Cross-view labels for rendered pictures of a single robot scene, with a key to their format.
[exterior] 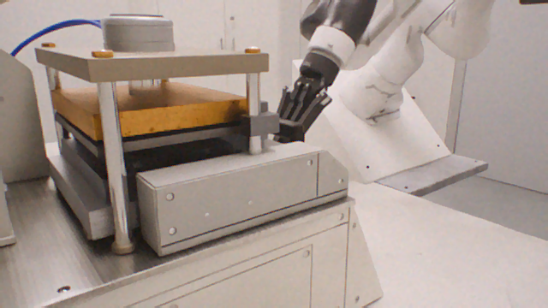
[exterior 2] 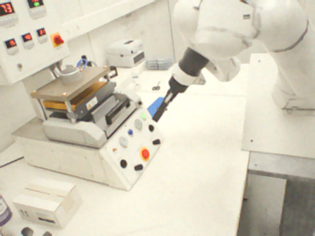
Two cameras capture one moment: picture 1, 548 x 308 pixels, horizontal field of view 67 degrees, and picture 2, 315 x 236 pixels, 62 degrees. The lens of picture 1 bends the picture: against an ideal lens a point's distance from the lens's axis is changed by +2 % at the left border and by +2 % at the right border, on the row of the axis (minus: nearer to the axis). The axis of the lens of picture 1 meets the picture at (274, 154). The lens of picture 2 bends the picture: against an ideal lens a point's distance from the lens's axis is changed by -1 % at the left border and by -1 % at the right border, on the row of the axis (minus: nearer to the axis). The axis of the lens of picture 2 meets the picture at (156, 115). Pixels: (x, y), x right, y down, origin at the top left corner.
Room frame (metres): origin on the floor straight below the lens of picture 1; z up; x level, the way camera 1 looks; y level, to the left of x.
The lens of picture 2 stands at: (0.37, -0.86, 1.45)
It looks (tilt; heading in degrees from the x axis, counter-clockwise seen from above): 30 degrees down; 66
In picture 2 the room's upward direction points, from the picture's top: 10 degrees counter-clockwise
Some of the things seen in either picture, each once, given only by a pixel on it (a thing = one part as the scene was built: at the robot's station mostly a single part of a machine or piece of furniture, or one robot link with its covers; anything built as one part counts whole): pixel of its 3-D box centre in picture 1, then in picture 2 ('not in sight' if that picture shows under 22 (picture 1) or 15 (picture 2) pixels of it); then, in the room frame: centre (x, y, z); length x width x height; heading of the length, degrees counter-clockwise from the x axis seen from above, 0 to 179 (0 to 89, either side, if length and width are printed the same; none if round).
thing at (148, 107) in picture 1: (142, 86); (76, 88); (0.50, 0.16, 1.07); 0.22 x 0.17 x 0.10; 37
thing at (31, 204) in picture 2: not in sight; (48, 201); (0.26, -0.08, 0.80); 0.19 x 0.13 x 0.09; 128
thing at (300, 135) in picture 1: (268, 128); (118, 109); (0.61, 0.01, 0.99); 0.15 x 0.02 x 0.04; 37
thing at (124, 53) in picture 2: not in sight; (126, 53); (1.06, 1.06, 0.88); 0.25 x 0.20 x 0.17; 122
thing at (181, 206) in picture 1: (257, 186); (73, 131); (0.43, 0.02, 0.97); 0.25 x 0.05 x 0.07; 127
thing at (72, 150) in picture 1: (150, 153); (81, 107); (0.50, 0.16, 0.98); 0.20 x 0.17 x 0.03; 37
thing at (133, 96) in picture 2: not in sight; (114, 97); (0.65, 0.18, 0.97); 0.26 x 0.05 x 0.07; 127
